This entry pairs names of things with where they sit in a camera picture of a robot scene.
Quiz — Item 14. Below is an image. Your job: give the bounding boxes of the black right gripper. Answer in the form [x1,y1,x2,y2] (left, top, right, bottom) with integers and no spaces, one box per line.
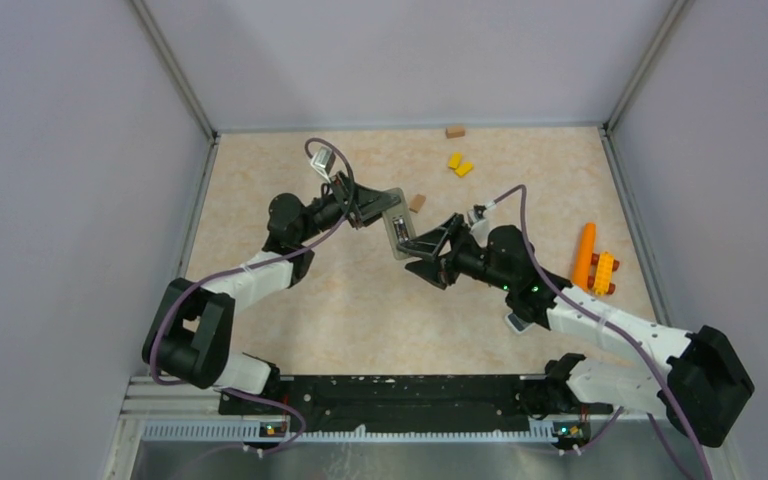
[399,213,514,292]

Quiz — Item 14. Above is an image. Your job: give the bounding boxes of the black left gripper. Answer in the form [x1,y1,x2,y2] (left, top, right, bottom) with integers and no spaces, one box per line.
[296,170,400,243]

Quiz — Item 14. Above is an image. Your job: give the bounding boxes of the grey remote control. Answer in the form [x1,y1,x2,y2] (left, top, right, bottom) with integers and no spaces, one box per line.
[382,188,416,261]

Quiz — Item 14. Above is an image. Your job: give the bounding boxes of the white remote control with buttons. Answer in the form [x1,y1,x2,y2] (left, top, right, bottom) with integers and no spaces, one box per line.
[504,312,533,335]

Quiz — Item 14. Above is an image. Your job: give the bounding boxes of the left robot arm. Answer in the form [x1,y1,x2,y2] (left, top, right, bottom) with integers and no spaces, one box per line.
[142,173,404,414]

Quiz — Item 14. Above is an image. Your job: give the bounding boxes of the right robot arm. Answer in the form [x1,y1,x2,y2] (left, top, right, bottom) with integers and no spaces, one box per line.
[391,214,755,448]

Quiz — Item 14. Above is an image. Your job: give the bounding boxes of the tan wooden block right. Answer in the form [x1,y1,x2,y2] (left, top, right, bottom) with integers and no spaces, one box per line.
[408,194,427,213]

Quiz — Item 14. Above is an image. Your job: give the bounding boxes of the tan wooden block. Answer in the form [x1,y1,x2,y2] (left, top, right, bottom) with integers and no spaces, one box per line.
[408,194,427,213]
[444,125,466,139]

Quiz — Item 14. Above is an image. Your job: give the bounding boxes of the yellow block right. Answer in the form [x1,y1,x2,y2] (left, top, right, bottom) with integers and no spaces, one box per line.
[454,162,474,177]

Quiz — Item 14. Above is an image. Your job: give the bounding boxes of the yellow block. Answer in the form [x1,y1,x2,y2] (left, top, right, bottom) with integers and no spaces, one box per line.
[454,162,474,177]
[447,152,463,170]

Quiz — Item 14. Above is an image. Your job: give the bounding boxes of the yellow block left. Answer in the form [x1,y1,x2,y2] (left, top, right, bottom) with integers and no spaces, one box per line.
[447,152,463,170]

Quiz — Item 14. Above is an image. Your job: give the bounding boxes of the tan wooden block far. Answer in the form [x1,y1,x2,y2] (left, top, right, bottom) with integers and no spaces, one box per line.
[444,125,466,139]

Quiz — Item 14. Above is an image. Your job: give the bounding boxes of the orange toy carrot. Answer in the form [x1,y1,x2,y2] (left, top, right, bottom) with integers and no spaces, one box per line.
[571,222,596,290]

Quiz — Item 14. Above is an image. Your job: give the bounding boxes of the orange toy brick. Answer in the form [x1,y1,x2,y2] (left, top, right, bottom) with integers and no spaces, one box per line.
[587,251,620,296]

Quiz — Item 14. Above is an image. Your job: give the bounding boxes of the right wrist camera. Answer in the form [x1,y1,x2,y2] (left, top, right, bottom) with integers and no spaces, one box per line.
[466,204,489,230]

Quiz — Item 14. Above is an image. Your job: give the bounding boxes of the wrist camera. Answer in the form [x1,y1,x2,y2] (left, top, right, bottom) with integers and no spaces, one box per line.
[310,147,336,184]
[466,204,489,230]

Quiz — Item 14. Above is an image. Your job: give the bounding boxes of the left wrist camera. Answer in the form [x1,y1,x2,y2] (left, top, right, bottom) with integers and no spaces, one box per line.
[310,147,336,184]

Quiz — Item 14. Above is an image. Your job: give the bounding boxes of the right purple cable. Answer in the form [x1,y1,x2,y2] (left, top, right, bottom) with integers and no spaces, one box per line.
[489,184,717,480]

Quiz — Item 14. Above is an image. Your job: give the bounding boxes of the purple cable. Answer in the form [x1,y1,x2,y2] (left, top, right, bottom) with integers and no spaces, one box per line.
[489,184,717,480]
[148,137,359,458]

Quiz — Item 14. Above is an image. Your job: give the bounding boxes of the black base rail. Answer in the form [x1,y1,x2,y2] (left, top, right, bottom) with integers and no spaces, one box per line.
[218,374,614,433]

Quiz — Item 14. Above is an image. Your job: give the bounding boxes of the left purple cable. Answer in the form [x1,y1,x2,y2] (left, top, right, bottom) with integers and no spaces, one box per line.
[148,137,359,458]

